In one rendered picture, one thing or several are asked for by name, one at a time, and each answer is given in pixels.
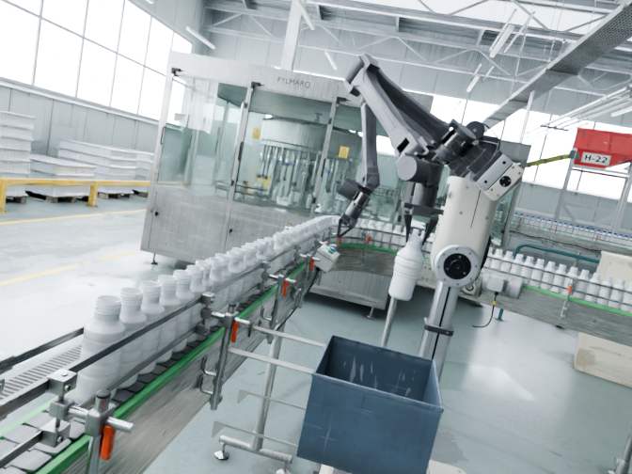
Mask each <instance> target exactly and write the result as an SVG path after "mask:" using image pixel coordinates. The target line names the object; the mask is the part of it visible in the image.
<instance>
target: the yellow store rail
mask: <svg viewBox="0 0 632 474"><path fill-rule="evenodd" d="M10 185H27V186H90V190H89V198H88V204H87V205H86V206H89V207H98V205H96V201H97V194H98V187H99V186H150V181H149V182H145V181H104V180H62V179H21V178H0V213H7V211H5V203H6V194H7V186H10Z"/></svg>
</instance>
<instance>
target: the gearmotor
mask: <svg viewBox="0 0 632 474"><path fill-rule="evenodd" d="M523 284H524V279H523V278H520V277H517V276H510V275H507V274H504V273H501V272H497V271H496V272H495V271H492V270H489V269H488V270H485V272H484V274H480V275H479V277H478V278H477V279H476V281H475V283H473V284H472V285H471V286H470V287H468V288H467V287H463V288H460V291H459V294H461V295H462V297H464V298H465V297H467V296H468V297H471V298H475V299H478V297H480V296H481V292H482V290H483V291H487V292H492V293H494V294H495V299H494V302H493V308H492V315H491V318H490V321H489V323H488V324H487V325H485V326H475V325H472V327H478V328H483V327H486V326H488V325H489V324H490V323H491V321H492V318H493V313H494V306H495V303H496V298H497V295H503V296H507V297H510V298H513V299H519V297H520V294H521V291H522V288H523Z"/></svg>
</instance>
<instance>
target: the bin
mask: <svg viewBox="0 0 632 474"><path fill-rule="evenodd" d="M254 330H257V331H260V332H264V333H268V334H272V335H275V336H279V337H282V338H286V339H290V340H296V341H300V342H304V343H307V344H311V345H315V346H318V347H322V348H324V350H323V352H322V354H321V356H320V358H319V360H318V362H317V365H316V367H315V369H314V370H313V369H309V368H306V367H302V366H298V365H294V364H292V363H288V362H284V361H281V360H277V359H273V358H270V357H267V356H263V355H257V354H253V353H249V352H247V351H243V350H239V349H235V348H232V347H231V344H230V345H229V350H228V355H227V360H228V359H229V355H230V353H232V354H236V355H239V356H245V357H249V358H252V359H256V360H259V361H262V362H266V363H270V364H273V365H277V366H280V367H284V368H287V369H291V370H295V371H300V372H304V373H307V374H311V377H312V381H311V386H310V391H309V395H308V403H307V408H306V407H302V406H299V405H295V404H292V403H285V402H283V401H279V400H276V399H272V398H269V397H265V396H262V395H259V394H256V393H252V392H249V391H245V390H241V389H240V391H239V396H238V402H237V403H240V402H241V401H242V400H243V399H244V398H245V397H246V396H247V395H248V394H249V395H253V396H256V397H260V398H263V399H266V400H270V401H273V402H277V403H283V404H286V405H289V406H292V407H296V408H299V409H303V410H306V412H305V416H304V421H303V426H302V430H301V434H300V439H299V444H298V445H295V444H292V443H289V442H285V441H282V440H279V439H275V438H273V437H270V436H266V435H263V434H257V433H254V432H250V431H248V430H244V429H241V428H238V427H234V426H231V425H228V424H225V423H222V422H218V421H214V424H213V433H212V437H214V436H215V435H217V434H218V433H219V432H220V431H221V430H222V429H223V428H224V427H228V428H230V429H233V430H237V431H240V432H243V433H247V434H250V435H255V436H258V437H262V438H265V439H268V440H272V441H275V442H277V443H281V444H284V445H287V446H291V447H294V448H297V453H296V457H299V458H303V459H306V460H309V461H312V462H315V463H318V464H322V465H325V466H331V467H334V468H336V469H340V470H343V471H346V472H350V473H353V474H426V473H427V469H428V465H429V462H430V458H431V454H432V450H433V446H434V442H435V436H436V432H437V429H438V425H439V421H440V418H441V414H442V413H443V412H444V406H443V401H442V396H441V391H440V385H439V381H438V376H437V371H436V365H435V361H434V360H432V359H429V358H425V357H421V356H417V355H410V354H408V353H404V352H400V351H396V350H392V349H388V348H385V347H381V346H377V345H373V344H369V343H367V342H363V341H359V340H352V339H348V338H345V337H341V336H337V335H333V334H331V335H330V337H329V340H328V342H327V344H325V343H321V342H318V341H314V340H307V339H303V338H300V337H296V336H293V335H289V334H285V333H281V332H278V331H275V330H271V329H267V328H263V327H259V326H256V325H255V322H254V323H253V324H252V325H251V326H250V331H249V337H251V336H252V335H253V331H254Z"/></svg>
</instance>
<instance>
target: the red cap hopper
mask: <svg viewBox="0 0 632 474"><path fill-rule="evenodd" d="M572 150H576V154H577V151H578V153H579V160H576V159H575V158H574V159H572V158H570V161H569V165H568V168H567V171H566V175H565V179H564V182H563V186H562V189H561V195H560V199H559V202H558V206H557V210H556V212H555V216H554V220H553V223H554V221H558V222H559V218H560V214H561V208H563V209H564V210H565V211H566V212H567V214H568V215H569V217H570V218H571V220H572V221H573V222H574V221H576V219H575V218H574V217H573V215H572V214H571V212H570V211H569V209H568V208H567V207H566V205H567V206H572V207H578V208H582V209H587V210H592V211H598V212H602V213H611V215H610V216H608V217H606V218H604V219H602V220H600V221H598V222H596V223H595V224H594V225H595V226H597V227H599V226H601V225H603V224H605V223H607V222H608V221H609V220H611V219H613V221H612V224H611V228H610V231H609V232H612V234H611V236H613V235H614V233H618V232H619V228H620V226H621V223H622V219H623V216H624V210H625V207H626V203H627V201H628V197H629V194H630V190H631V187H632V134H629V133H621V132H613V131H605V130H597V129H590V128H582V127H577V133H576V137H575V140H574V144H573V146H572ZM576 154H575V157H576ZM628 163H629V166H628V169H627V172H622V171H616V170H610V169H606V168H610V167H614V166H620V165H624V164H628ZM573 167H574V168H573ZM579 168H581V169H579ZM584 169H587V170H584ZM590 170H592V171H590ZM572 171H578V172H584V173H590V174H595V175H602V176H608V177H613V178H619V179H624V185H623V189H622V192H621V194H620V198H619V201H618V205H617V208H616V211H613V210H609V209H603V208H598V207H593V206H588V205H583V204H578V203H573V202H568V201H564V198H565V195H566V191H567V187H568V184H569V181H570V177H571V174H572ZM596 171H602V172H608V173H614V174H620V175H626V176H620V175H614V174H608V173H602V172H596ZM558 222H557V225H558ZM553 223H552V224H553ZM549 253H550V252H547V251H545V253H544V257H543V260H544V261H545V262H544V268H545V267H546V263H547V260H548V256H549Z"/></svg>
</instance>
